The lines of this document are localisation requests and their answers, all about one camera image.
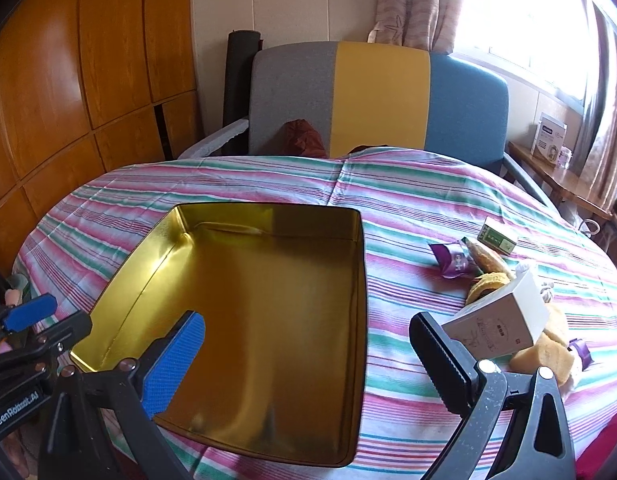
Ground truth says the biscuit snack packet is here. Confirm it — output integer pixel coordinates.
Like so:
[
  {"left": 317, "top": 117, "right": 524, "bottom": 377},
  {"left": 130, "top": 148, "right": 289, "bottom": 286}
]
[{"left": 463, "top": 236, "right": 512, "bottom": 277}]

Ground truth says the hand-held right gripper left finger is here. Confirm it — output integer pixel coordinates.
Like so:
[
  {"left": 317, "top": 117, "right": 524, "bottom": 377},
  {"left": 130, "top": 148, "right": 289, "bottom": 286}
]
[{"left": 36, "top": 310, "right": 209, "bottom": 480}]

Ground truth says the window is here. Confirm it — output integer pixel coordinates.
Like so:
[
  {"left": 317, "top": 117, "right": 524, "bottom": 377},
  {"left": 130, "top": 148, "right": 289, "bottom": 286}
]
[{"left": 451, "top": 0, "right": 597, "bottom": 106}]

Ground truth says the yellow sponge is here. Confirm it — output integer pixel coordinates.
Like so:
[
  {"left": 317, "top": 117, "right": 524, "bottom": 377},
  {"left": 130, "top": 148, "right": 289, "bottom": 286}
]
[{"left": 509, "top": 332, "right": 582, "bottom": 387}]

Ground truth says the gold tin box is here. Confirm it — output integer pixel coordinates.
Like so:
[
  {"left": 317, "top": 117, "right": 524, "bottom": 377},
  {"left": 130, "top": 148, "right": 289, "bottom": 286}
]
[{"left": 68, "top": 203, "right": 368, "bottom": 468}]

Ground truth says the small green box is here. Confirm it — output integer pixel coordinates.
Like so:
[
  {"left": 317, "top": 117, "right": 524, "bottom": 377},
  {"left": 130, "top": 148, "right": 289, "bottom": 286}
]
[{"left": 477, "top": 216, "right": 517, "bottom": 253}]

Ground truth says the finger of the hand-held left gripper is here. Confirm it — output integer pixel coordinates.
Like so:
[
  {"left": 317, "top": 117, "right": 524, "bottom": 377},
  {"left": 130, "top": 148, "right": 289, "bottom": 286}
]
[
  {"left": 0, "top": 295, "right": 58, "bottom": 333},
  {"left": 0, "top": 310, "right": 92, "bottom": 361}
]

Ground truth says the striped blanket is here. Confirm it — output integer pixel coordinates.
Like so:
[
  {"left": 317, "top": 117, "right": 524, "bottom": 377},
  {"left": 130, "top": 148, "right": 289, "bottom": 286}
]
[{"left": 11, "top": 146, "right": 617, "bottom": 480}]

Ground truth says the grey yellow blue sofa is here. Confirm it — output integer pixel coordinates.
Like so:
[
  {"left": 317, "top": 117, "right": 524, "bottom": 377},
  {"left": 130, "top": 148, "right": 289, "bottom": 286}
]
[{"left": 178, "top": 40, "right": 552, "bottom": 206}]

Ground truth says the white carton box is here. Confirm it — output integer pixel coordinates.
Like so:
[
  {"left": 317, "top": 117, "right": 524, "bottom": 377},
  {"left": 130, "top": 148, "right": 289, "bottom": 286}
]
[{"left": 441, "top": 272, "right": 551, "bottom": 358}]

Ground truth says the white printed box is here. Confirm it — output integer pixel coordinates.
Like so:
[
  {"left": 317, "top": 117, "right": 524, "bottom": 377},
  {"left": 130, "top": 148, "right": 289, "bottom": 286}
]
[{"left": 531, "top": 112, "right": 568, "bottom": 167}]

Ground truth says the wooden wardrobe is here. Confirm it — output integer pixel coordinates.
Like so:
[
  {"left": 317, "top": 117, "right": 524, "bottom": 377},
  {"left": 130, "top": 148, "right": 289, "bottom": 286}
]
[{"left": 0, "top": 0, "right": 209, "bottom": 286}]

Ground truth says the yellow towel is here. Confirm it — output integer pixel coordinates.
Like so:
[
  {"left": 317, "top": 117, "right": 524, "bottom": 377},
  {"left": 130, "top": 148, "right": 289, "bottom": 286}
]
[{"left": 465, "top": 271, "right": 514, "bottom": 306}]

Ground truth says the wooden side table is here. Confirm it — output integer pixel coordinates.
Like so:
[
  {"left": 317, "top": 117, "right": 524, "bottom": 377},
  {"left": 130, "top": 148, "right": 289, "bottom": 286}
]
[{"left": 506, "top": 140, "right": 614, "bottom": 221}]

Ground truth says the purple cartoon snack packet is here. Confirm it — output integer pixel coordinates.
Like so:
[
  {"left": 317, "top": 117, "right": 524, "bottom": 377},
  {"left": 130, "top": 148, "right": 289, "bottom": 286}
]
[{"left": 429, "top": 239, "right": 477, "bottom": 279}]

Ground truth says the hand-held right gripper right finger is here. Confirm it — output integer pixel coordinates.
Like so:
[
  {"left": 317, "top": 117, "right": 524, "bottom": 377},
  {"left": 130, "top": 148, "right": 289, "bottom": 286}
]
[{"left": 409, "top": 311, "right": 577, "bottom": 480}]

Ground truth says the black rolled mat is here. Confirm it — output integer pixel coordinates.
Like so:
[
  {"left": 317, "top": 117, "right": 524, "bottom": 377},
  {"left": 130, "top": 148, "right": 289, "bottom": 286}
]
[{"left": 222, "top": 29, "right": 264, "bottom": 157}]

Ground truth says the dark red cloth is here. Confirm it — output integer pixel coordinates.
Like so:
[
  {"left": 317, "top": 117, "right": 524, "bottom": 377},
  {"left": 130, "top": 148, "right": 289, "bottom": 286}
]
[{"left": 280, "top": 119, "right": 327, "bottom": 158}]

